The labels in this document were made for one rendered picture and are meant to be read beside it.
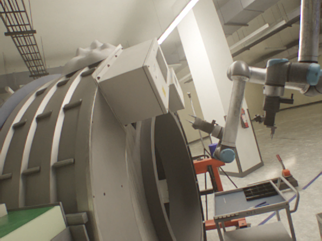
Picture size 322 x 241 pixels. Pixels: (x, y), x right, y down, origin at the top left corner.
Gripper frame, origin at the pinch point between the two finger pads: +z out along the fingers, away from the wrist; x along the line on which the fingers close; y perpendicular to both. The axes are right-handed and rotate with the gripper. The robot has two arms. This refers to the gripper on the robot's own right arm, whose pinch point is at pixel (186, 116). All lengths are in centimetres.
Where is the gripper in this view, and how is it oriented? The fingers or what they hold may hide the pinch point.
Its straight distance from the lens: 140.9
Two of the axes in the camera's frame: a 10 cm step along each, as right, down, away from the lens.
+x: 4.3, -7.4, 5.1
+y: -0.3, 5.5, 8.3
